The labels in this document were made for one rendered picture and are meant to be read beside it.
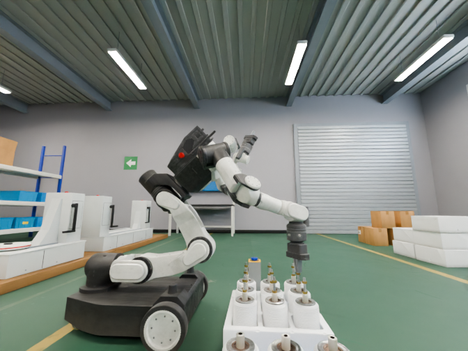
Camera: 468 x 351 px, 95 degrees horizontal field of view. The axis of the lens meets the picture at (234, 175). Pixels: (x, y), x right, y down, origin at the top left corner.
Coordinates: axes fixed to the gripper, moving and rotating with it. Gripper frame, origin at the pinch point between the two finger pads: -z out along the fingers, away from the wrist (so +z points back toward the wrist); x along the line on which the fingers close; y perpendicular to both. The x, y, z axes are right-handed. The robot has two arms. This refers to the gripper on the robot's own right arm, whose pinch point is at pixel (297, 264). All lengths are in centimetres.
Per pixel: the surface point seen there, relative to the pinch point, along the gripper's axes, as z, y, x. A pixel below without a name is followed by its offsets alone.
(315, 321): -15.8, 6.7, -14.6
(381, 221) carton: 8, -337, 143
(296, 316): -15.3, 11.0, -9.6
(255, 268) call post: -8.3, 2.2, 31.8
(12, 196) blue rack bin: 51, 264, 510
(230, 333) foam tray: -19.4, 34.4, -1.0
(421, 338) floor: -36, -60, -18
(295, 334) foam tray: -18.8, 15.1, -13.3
